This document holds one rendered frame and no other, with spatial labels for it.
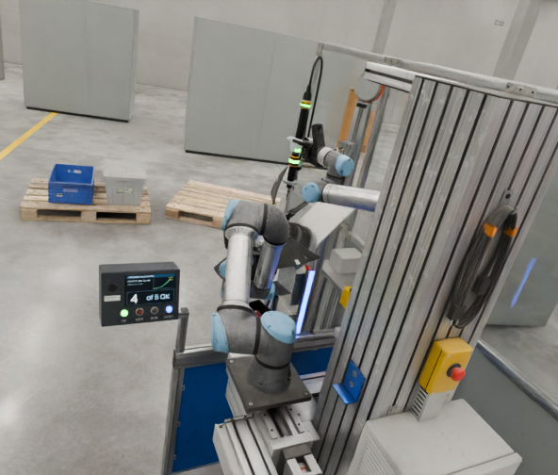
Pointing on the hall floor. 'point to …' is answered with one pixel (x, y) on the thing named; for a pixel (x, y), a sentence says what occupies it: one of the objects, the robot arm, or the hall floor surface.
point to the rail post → (172, 420)
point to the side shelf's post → (335, 311)
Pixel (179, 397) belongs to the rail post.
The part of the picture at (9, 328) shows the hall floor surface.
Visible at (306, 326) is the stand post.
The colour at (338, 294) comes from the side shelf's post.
